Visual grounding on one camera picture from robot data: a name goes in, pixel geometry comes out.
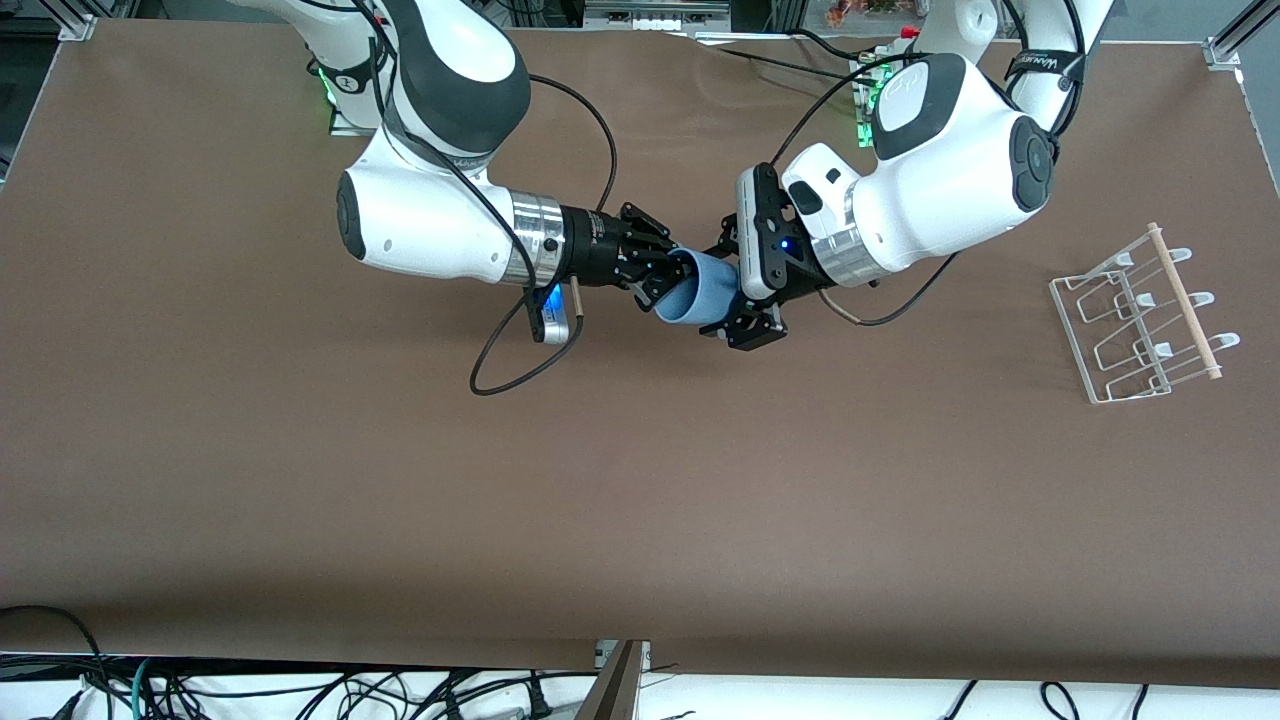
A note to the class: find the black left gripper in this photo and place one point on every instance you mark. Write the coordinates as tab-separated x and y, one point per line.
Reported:
800	277

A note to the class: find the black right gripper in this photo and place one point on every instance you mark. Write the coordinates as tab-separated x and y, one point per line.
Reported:
592	248

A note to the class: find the light blue plastic cup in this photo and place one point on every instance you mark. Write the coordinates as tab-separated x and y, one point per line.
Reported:
705	295

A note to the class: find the brown table cover sheet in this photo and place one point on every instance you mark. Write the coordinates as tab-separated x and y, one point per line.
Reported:
640	480

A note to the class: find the white power strip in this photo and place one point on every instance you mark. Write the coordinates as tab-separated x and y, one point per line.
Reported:
655	20

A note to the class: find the orange red background objects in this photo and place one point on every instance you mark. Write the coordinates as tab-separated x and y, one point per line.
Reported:
865	10

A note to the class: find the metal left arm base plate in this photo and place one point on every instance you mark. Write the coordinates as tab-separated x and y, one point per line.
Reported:
864	132

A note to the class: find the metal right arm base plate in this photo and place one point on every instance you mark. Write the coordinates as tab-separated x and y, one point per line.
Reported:
345	126

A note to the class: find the aluminium frame profile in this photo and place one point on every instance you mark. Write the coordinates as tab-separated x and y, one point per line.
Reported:
615	692

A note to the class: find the metal corner bracket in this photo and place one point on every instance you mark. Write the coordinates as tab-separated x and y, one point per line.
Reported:
78	28
1225	53

